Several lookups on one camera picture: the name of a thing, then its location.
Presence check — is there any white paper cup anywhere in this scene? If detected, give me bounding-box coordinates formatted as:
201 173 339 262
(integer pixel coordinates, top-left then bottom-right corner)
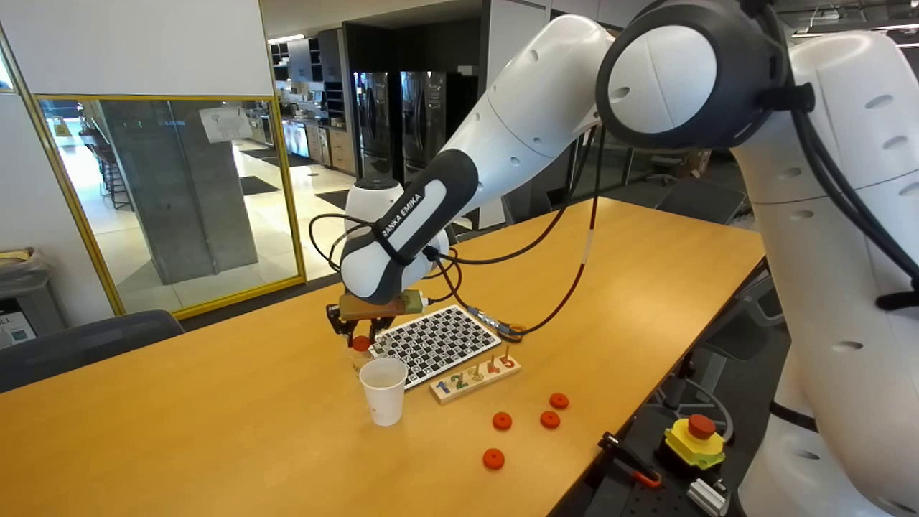
355 356 411 430

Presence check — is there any black white calibration board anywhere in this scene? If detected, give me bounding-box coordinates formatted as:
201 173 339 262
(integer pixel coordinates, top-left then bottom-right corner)
367 302 504 394

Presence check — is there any wooden number puzzle board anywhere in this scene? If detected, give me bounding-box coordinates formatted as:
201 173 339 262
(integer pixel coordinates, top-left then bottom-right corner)
424 351 525 405

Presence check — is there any black glass door cabinet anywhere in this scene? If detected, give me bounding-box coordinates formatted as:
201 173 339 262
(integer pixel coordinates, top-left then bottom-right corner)
344 63 486 188

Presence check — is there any yellow framed glass panel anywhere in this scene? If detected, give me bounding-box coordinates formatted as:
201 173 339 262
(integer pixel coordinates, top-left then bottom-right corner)
33 91 309 323

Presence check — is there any black equipment cart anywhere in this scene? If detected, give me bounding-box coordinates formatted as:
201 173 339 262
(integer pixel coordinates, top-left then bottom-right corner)
548 267 797 517

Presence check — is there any black and red tool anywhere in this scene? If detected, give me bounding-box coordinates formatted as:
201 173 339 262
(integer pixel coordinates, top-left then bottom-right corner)
596 430 667 493

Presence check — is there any grey bin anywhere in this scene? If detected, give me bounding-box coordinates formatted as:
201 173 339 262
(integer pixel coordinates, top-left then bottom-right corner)
0 249 69 351

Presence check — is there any yellow emergency stop button box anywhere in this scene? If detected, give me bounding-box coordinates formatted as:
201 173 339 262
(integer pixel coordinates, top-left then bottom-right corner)
664 410 730 474

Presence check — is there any silver metal block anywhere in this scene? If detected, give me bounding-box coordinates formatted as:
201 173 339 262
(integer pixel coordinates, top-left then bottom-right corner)
687 474 731 517

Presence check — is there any brown wrist camera block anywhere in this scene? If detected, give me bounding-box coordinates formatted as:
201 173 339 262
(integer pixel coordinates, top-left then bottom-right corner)
336 286 430 323

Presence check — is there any black cable with white sleeve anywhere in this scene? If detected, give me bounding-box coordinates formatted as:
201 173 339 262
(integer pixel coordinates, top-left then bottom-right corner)
433 125 609 343

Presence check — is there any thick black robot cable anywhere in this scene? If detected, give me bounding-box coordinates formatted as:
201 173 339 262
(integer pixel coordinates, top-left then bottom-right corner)
757 79 919 313

